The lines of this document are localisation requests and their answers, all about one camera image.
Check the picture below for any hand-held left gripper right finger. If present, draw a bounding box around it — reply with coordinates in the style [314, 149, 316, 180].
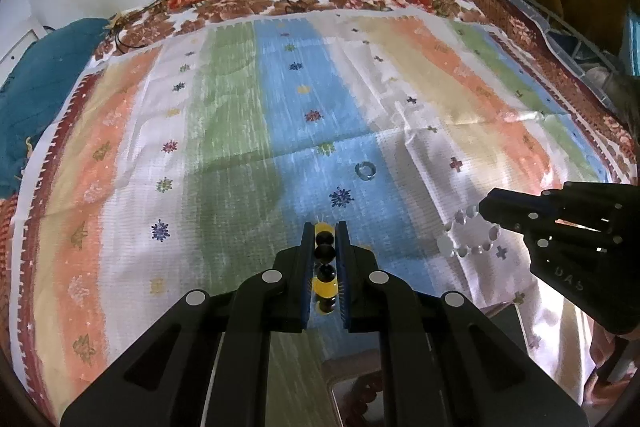
[335, 221, 588, 427]

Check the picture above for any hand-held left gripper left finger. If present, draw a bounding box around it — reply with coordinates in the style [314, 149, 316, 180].
[60, 222, 321, 427]

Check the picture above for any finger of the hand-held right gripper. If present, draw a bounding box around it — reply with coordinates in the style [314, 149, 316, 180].
[479, 187, 621, 253]
[541, 181, 640, 233]

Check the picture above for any yellow and black bead bracelet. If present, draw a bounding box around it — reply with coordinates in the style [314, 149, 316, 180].
[310, 222, 341, 315]

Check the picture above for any pale white bead bracelet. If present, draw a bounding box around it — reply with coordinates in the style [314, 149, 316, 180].
[436, 203, 501, 258]

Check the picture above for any dark red bead bracelet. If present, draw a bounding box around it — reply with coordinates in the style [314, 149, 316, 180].
[345, 377, 386, 427]

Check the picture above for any striped colourful cloth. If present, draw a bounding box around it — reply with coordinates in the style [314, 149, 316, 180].
[10, 9, 626, 427]

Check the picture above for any teal blanket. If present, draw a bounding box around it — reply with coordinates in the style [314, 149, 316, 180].
[0, 18, 111, 200]

